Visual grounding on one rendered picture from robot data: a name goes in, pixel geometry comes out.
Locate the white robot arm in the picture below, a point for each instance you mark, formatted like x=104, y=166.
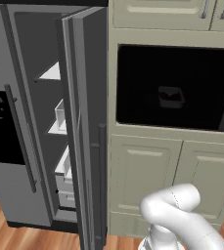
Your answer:
x=170, y=205

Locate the grey tupperware with meal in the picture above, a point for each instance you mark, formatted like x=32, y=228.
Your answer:
x=170, y=99

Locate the grey plain fridge door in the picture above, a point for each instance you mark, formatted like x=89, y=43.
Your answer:
x=87, y=81

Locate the cream cabinet frame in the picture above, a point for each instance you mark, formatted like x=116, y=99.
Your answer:
x=112, y=97

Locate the cream panelled cupboard door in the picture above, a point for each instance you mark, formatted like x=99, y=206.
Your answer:
x=211, y=172
x=146, y=175

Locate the grey fridge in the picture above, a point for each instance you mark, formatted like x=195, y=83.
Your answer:
x=38, y=39

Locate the wide cream cupboard door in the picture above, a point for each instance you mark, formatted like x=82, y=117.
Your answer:
x=156, y=14

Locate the white fridge drawer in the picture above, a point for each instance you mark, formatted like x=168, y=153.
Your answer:
x=64, y=187

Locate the black microwave oven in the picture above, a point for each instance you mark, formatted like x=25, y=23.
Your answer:
x=143, y=81

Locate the clear container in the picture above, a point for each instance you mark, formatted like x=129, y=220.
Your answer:
x=60, y=114

